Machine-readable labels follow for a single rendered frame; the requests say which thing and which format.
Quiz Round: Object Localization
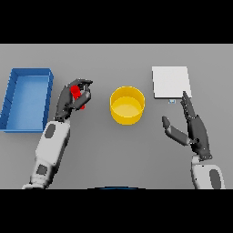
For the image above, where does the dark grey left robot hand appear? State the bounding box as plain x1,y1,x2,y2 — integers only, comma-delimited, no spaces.
54,78,94,123

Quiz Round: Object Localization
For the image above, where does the pale square scale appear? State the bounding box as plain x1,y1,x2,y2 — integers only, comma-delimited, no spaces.
151,66,193,105

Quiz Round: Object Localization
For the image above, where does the blue tray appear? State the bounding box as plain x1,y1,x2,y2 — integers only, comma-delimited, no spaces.
0,67,55,134

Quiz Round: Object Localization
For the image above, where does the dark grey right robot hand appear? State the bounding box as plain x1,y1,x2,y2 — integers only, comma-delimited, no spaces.
161,90,213,162

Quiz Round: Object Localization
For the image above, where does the yellow bowl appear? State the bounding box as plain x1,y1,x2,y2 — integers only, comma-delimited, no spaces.
109,86,147,126

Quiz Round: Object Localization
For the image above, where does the red beaker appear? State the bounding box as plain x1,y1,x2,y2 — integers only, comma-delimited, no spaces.
70,85,86,110

